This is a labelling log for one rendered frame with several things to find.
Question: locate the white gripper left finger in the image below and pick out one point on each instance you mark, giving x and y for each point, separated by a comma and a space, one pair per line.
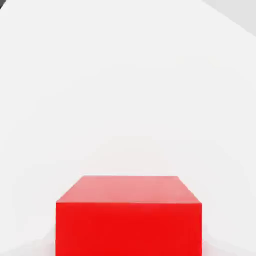
45, 250

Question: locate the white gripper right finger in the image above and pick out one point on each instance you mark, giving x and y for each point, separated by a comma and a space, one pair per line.
208, 251

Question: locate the small red cube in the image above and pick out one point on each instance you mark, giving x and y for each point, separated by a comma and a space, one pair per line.
128, 228

